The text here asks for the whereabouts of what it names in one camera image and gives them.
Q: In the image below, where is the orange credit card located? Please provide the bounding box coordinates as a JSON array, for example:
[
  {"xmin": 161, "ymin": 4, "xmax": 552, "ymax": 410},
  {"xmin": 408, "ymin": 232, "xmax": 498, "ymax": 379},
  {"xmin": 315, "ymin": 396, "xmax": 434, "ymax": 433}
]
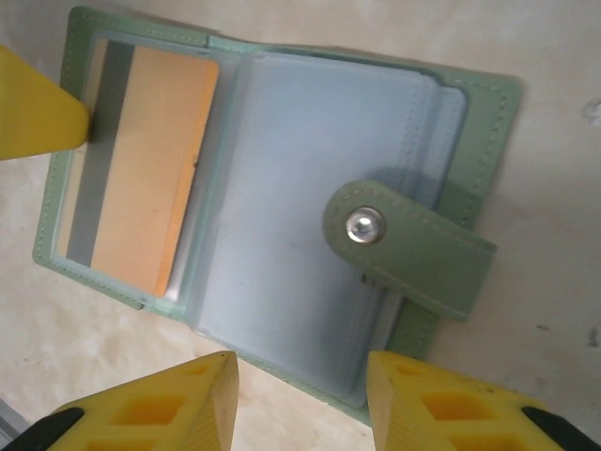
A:
[{"xmin": 65, "ymin": 39, "xmax": 221, "ymax": 298}]

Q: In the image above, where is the green leather card holder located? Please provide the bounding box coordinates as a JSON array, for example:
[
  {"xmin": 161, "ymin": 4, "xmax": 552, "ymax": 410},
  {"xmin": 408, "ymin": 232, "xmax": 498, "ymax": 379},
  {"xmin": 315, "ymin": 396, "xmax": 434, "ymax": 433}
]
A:
[{"xmin": 30, "ymin": 5, "xmax": 522, "ymax": 427}]

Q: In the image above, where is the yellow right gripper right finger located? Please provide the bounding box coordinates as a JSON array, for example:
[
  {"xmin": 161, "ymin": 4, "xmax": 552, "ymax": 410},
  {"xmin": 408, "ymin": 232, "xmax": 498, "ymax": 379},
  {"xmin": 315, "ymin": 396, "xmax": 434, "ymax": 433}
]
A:
[{"xmin": 367, "ymin": 350, "xmax": 601, "ymax": 451}]

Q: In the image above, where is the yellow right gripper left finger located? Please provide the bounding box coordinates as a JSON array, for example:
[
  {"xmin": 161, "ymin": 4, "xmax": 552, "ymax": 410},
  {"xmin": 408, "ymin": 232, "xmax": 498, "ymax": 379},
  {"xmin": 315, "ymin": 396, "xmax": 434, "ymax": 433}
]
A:
[{"xmin": 0, "ymin": 350, "xmax": 240, "ymax": 451}]

